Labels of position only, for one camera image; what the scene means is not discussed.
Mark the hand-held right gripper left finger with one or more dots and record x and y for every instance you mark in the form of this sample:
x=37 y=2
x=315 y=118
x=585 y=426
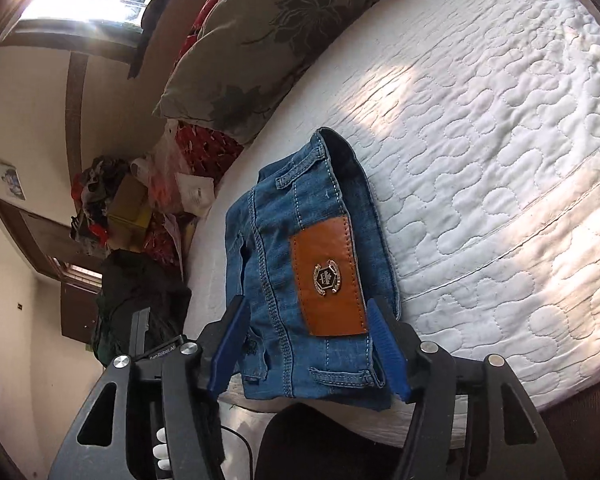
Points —
x=227 y=355

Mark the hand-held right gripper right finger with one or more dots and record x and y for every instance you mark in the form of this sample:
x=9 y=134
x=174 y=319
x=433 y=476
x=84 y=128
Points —
x=387 y=355

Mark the blue denim pants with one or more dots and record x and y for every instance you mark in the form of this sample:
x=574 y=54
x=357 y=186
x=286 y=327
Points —
x=280 y=240

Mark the person's left hand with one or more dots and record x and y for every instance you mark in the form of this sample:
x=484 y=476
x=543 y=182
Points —
x=161 y=447

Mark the black backpack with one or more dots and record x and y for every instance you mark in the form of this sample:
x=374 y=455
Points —
x=140 y=290

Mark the person's dark trousered leg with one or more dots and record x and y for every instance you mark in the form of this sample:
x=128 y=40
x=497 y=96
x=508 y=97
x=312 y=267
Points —
x=320 y=445

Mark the dark wooden door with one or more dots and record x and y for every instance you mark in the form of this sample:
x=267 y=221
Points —
x=45 y=250

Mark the yellow cardboard box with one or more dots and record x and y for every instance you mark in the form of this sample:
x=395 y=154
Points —
x=130 y=202

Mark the clear plastic bag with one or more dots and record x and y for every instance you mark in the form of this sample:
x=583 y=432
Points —
x=160 y=170

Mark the pile of clothes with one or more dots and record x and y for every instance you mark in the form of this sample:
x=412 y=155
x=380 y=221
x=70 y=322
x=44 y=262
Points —
x=95 y=195

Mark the red printed blanket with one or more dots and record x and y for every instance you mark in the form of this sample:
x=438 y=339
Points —
x=205 y=152

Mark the white quilted bed cover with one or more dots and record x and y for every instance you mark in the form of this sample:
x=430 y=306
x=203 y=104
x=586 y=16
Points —
x=480 y=135

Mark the grey floral pillow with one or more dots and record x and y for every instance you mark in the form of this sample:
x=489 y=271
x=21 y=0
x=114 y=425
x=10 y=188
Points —
x=280 y=50

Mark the small wall picture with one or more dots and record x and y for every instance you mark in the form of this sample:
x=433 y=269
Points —
x=11 y=179

